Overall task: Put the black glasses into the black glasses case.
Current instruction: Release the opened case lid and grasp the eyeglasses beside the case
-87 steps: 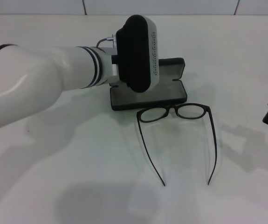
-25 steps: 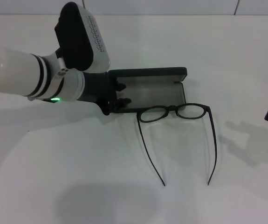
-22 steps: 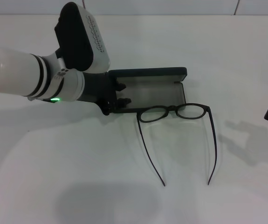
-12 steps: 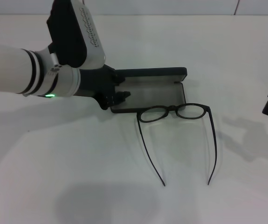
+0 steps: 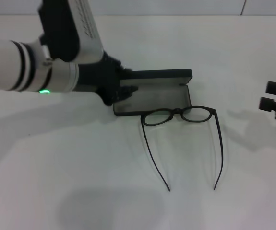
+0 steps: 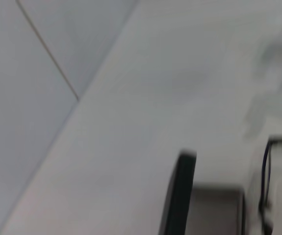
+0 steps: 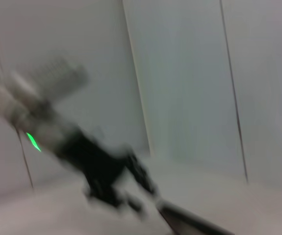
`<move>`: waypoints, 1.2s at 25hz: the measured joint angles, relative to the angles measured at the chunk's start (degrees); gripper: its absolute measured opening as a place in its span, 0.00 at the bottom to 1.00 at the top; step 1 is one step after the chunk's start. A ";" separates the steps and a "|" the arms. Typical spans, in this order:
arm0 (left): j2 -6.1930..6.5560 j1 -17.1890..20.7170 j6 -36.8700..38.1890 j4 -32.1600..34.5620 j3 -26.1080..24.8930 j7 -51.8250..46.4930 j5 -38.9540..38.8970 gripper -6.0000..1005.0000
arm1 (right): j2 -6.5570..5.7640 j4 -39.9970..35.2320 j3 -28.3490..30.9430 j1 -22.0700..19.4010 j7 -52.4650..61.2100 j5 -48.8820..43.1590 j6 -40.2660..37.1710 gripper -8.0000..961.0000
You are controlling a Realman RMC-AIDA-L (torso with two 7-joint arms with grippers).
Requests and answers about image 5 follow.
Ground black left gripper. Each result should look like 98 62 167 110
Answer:
76 51 139 106

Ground black glasses case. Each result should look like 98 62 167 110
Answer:
113 69 193 117

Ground black glasses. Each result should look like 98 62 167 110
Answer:
140 106 225 192

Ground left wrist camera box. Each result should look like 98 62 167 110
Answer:
37 0 105 63

